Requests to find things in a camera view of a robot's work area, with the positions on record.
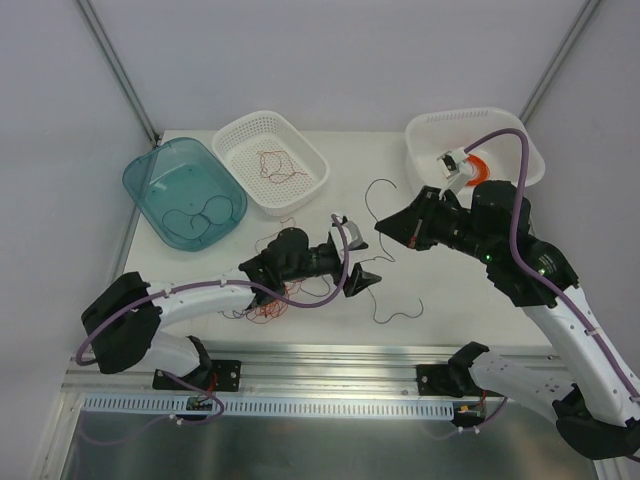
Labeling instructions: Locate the dark purple thin cable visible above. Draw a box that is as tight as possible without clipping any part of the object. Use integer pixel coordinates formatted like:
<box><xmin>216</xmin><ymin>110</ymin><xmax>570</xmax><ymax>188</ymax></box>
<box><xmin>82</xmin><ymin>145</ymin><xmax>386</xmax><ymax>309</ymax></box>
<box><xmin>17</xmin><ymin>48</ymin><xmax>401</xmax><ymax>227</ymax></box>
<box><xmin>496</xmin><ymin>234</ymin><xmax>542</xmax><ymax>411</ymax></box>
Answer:
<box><xmin>219</xmin><ymin>177</ymin><xmax>425</xmax><ymax>325</ymax></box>

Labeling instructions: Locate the orange red cable bundle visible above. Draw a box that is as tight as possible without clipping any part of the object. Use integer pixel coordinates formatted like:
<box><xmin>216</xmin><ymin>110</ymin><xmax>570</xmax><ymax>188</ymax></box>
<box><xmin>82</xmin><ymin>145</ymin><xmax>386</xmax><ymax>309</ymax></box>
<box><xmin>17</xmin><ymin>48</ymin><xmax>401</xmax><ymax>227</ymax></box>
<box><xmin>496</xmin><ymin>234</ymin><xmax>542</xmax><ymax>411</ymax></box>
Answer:
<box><xmin>244</xmin><ymin>217</ymin><xmax>331</xmax><ymax>324</ymax></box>

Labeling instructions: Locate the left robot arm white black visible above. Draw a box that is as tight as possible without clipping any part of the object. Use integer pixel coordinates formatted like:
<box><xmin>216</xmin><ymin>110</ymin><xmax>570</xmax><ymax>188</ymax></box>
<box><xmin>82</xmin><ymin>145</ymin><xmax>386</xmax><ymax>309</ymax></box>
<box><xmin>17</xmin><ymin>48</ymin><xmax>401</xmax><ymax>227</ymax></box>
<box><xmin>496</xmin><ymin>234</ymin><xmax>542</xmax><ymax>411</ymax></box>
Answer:
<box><xmin>75</xmin><ymin>216</ymin><xmax>381</xmax><ymax>394</ymax></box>

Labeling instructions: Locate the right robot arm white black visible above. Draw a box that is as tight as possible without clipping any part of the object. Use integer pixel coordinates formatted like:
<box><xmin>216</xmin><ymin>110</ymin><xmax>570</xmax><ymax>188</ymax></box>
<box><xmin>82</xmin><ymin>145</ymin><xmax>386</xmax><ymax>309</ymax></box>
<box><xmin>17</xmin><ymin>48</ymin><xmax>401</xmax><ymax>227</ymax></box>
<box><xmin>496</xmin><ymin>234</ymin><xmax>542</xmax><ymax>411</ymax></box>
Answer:
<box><xmin>375</xmin><ymin>180</ymin><xmax>639</xmax><ymax>460</ymax></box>

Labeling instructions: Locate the white deep plastic tub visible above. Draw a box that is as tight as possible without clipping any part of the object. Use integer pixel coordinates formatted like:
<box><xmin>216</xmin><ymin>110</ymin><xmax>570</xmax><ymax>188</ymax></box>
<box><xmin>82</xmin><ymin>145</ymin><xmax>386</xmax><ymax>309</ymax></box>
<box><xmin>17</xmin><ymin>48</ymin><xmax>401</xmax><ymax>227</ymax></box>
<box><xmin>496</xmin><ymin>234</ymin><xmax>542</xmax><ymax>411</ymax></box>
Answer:
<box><xmin>404</xmin><ymin>105</ymin><xmax>546</xmax><ymax>201</ymax></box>

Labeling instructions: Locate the white perforated plastic basket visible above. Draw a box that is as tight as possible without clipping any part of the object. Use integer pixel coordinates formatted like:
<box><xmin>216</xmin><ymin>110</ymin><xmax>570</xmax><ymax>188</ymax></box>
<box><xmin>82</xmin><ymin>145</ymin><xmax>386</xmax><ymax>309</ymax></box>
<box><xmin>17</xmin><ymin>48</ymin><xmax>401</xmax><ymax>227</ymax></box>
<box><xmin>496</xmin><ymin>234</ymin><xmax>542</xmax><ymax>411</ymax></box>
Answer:
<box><xmin>211</xmin><ymin>110</ymin><xmax>330</xmax><ymax>217</ymax></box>

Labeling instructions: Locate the teal transparent plastic bin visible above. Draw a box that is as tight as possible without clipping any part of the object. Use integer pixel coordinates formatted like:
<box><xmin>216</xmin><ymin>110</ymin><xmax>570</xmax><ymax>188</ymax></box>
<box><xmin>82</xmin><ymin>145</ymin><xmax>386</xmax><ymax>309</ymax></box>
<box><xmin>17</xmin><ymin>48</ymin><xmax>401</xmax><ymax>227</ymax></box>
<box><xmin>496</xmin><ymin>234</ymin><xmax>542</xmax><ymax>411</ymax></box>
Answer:
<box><xmin>122</xmin><ymin>137</ymin><xmax>248</xmax><ymax>252</ymax></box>

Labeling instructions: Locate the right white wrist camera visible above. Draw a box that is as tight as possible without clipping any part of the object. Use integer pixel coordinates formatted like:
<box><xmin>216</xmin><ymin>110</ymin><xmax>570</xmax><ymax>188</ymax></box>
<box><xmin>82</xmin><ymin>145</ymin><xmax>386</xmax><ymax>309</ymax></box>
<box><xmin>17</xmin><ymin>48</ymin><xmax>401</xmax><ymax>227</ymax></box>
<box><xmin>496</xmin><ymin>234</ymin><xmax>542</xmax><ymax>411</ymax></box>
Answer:
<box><xmin>436</xmin><ymin>148</ymin><xmax>474</xmax><ymax>197</ymax></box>

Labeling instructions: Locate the orange coiled cable in tub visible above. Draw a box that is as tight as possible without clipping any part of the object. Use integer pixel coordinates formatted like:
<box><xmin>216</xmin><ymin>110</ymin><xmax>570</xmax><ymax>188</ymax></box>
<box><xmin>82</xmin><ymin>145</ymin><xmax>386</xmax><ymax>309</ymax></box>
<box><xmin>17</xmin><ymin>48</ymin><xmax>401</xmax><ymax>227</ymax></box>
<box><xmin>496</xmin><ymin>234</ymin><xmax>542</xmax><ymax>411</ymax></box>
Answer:
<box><xmin>464</xmin><ymin>154</ymin><xmax>491</xmax><ymax>186</ymax></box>

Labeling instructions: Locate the red cable in basket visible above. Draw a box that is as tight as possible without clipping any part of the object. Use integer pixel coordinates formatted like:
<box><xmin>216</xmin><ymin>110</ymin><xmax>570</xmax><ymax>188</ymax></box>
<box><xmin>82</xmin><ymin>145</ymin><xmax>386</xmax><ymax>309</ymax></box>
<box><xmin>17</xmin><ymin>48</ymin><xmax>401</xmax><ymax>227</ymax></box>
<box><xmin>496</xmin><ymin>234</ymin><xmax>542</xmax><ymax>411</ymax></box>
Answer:
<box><xmin>256</xmin><ymin>148</ymin><xmax>308</xmax><ymax>185</ymax></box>

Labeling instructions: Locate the aluminium mounting rail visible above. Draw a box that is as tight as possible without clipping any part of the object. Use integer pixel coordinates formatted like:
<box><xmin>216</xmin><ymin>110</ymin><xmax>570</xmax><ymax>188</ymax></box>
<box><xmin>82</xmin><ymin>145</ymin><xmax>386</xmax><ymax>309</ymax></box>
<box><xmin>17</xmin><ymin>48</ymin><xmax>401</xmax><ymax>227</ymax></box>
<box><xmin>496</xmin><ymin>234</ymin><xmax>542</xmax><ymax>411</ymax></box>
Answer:
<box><xmin>62</xmin><ymin>341</ymin><xmax>569</xmax><ymax>399</ymax></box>

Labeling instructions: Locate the dark cable in teal bin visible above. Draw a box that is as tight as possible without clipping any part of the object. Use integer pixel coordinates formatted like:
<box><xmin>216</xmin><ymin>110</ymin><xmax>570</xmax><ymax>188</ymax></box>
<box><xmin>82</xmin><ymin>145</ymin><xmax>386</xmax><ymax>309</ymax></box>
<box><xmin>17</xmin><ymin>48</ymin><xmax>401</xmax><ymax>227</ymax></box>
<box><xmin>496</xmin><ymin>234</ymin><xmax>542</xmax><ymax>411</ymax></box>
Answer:
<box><xmin>163</xmin><ymin>196</ymin><xmax>235</xmax><ymax>243</ymax></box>

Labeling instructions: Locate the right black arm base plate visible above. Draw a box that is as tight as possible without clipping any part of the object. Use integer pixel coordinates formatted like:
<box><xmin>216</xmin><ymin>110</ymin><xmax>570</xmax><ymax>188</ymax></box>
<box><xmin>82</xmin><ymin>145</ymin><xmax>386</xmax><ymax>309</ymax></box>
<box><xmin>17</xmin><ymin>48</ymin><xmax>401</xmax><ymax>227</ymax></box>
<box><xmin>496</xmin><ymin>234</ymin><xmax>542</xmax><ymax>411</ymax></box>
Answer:
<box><xmin>415</xmin><ymin>364</ymin><xmax>482</xmax><ymax>398</ymax></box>

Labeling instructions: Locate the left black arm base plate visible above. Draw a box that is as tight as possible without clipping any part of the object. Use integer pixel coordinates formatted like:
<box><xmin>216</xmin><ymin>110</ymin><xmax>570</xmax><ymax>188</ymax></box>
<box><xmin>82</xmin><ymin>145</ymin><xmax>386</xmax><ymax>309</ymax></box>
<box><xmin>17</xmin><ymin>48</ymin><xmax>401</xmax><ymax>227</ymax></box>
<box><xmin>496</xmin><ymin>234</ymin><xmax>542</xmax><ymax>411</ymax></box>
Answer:
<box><xmin>152</xmin><ymin>359</ymin><xmax>242</xmax><ymax>392</ymax></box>

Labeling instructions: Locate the right aluminium frame post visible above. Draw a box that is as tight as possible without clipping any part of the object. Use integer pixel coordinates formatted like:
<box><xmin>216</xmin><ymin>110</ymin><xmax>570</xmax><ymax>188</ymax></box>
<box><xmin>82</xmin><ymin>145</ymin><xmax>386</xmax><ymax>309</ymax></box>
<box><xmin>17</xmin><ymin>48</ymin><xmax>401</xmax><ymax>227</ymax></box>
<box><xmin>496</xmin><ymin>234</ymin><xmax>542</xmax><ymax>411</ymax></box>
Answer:
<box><xmin>519</xmin><ymin>0</ymin><xmax>605</xmax><ymax>126</ymax></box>

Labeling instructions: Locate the aluminium frame post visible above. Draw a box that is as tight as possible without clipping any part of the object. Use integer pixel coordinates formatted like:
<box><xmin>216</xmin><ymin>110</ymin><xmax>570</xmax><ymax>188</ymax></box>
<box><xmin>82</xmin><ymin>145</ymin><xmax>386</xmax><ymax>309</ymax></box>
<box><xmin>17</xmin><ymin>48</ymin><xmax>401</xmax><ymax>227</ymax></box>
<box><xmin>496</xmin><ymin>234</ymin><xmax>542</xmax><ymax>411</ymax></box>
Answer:
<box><xmin>519</xmin><ymin>0</ymin><xmax>605</xmax><ymax>126</ymax></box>
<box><xmin>74</xmin><ymin>0</ymin><xmax>160</xmax><ymax>147</ymax></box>

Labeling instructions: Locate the white slotted cable duct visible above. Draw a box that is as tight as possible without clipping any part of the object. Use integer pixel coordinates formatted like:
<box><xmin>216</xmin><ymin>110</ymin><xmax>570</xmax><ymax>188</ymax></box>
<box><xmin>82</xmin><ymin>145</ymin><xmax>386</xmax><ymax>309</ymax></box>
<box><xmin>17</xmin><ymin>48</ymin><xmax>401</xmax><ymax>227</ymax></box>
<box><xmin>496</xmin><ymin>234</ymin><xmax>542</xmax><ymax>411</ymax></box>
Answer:
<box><xmin>83</xmin><ymin>394</ymin><xmax>454</xmax><ymax>421</ymax></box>

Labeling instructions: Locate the left aluminium frame post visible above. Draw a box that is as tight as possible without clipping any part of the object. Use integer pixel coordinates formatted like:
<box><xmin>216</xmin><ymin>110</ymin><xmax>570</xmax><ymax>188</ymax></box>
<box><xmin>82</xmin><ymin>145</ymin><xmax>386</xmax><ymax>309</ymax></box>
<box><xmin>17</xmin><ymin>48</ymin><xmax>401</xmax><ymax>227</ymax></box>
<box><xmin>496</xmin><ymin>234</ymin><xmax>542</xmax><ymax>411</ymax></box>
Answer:
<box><xmin>74</xmin><ymin>0</ymin><xmax>160</xmax><ymax>147</ymax></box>

